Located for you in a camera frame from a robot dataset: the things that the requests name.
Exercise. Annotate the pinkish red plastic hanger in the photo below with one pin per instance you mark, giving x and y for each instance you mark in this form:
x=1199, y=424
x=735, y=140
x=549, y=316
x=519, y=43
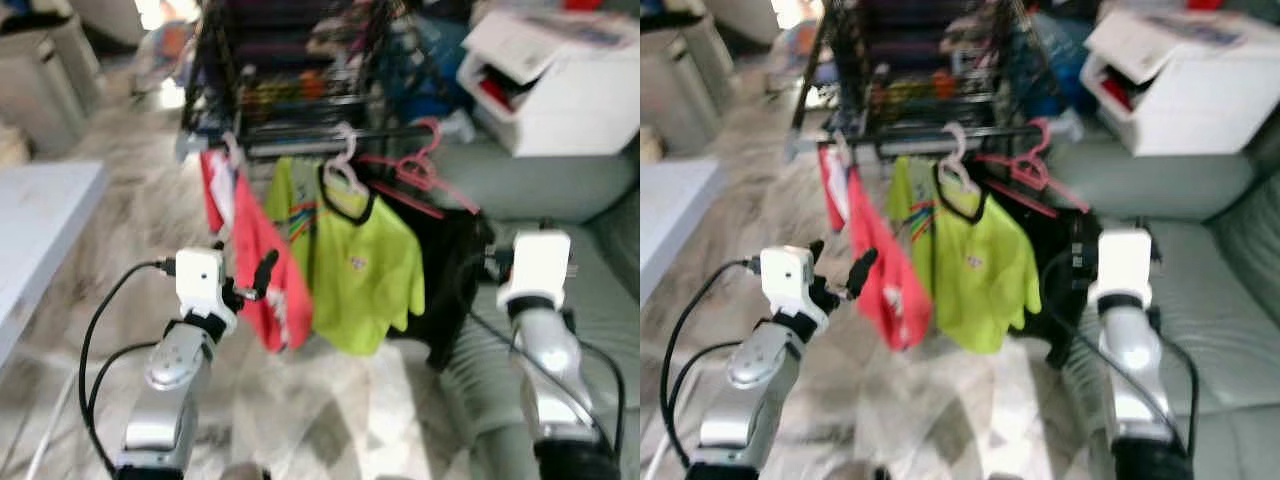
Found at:
x=420, y=172
x=1030, y=172

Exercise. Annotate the black garment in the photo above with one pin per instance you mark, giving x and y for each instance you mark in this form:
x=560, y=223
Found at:
x=1065, y=285
x=455, y=270

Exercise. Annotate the white plastic hanger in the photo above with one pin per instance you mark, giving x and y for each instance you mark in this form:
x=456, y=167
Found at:
x=845, y=150
x=345, y=177
x=955, y=172
x=233, y=150

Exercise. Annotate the red shirt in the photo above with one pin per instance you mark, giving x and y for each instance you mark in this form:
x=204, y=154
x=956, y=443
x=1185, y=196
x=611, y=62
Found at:
x=885, y=280
x=262, y=280

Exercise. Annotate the lime green shirt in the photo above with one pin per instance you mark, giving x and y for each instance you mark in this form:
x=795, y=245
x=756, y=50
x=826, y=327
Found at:
x=980, y=270
x=360, y=270

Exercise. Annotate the light grey folding table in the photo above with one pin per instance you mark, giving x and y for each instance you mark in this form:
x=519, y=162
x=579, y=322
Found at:
x=40, y=230
x=670, y=220

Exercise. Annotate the black metal drying rack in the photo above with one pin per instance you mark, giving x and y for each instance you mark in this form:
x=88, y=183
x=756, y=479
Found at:
x=900, y=100
x=300, y=100

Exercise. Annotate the grey robot left leg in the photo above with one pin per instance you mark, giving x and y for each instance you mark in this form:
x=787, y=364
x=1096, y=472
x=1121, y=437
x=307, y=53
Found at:
x=245, y=471
x=855, y=471

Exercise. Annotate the white cabinet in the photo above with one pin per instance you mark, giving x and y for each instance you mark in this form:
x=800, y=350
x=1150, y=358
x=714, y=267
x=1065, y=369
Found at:
x=40, y=80
x=675, y=80

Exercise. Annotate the blue bag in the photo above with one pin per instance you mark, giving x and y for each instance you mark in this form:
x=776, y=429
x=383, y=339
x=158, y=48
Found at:
x=430, y=60
x=1045, y=60

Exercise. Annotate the grey green leather sofa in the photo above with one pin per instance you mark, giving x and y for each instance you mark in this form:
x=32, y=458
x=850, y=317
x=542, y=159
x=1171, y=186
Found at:
x=1220, y=300
x=540, y=190

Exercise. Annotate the white storage drawer box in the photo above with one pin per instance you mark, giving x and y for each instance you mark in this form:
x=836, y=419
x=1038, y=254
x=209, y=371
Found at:
x=1190, y=100
x=570, y=100

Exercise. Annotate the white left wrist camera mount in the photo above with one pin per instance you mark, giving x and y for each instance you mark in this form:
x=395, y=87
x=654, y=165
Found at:
x=200, y=275
x=785, y=275

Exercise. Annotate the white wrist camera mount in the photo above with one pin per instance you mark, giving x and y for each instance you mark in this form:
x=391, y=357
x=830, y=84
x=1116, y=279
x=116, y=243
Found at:
x=538, y=265
x=200, y=275
x=1125, y=262
x=785, y=275

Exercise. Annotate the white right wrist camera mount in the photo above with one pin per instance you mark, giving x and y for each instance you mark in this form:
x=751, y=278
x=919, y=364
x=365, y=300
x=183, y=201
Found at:
x=538, y=265
x=1125, y=262

